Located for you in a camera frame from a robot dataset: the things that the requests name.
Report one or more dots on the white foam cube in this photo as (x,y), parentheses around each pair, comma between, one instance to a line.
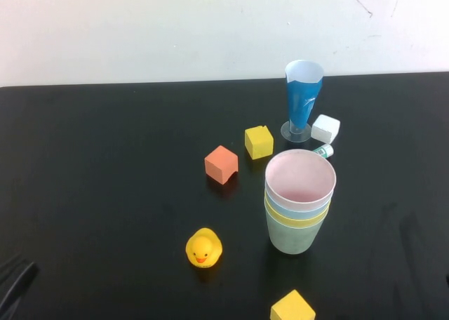
(325,127)

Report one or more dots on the plain yellow foam cube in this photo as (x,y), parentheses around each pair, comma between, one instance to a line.
(293,307)

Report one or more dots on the green plastic cup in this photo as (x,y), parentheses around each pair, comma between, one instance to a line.
(294,241)

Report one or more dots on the blue conical measuring glass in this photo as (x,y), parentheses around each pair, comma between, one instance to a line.
(300,102)

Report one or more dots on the notched yellow foam cube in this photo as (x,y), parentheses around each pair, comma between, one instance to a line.
(259,142)

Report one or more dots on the yellow plastic cup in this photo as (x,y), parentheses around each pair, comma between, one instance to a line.
(298,223)

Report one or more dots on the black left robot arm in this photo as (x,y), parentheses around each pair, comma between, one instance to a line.
(21,278)

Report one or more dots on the pink plastic cup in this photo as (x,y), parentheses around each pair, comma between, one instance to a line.
(298,179)

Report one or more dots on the yellow rubber duck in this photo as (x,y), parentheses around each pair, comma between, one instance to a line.
(203,248)

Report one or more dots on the orange foam cube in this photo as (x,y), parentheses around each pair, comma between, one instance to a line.
(220,164)

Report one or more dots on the green and white tube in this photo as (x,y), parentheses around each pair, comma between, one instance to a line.
(324,150)

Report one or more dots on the light blue plastic cup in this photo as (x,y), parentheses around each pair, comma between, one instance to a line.
(298,214)

